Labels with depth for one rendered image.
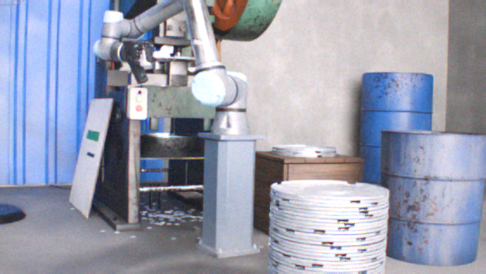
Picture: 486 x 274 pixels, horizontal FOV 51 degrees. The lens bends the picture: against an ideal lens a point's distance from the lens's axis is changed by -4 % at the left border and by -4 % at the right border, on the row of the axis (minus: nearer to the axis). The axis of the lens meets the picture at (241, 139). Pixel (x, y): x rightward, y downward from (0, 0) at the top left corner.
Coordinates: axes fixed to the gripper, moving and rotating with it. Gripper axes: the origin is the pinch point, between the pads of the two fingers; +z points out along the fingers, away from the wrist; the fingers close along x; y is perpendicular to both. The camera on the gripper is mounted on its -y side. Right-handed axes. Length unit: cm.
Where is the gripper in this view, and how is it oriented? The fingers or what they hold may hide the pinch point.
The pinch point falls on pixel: (165, 63)
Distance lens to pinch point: 199.0
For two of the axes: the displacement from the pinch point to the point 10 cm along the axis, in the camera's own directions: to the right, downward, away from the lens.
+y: 0.2, -9.5, -3.3
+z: 8.5, 1.9, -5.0
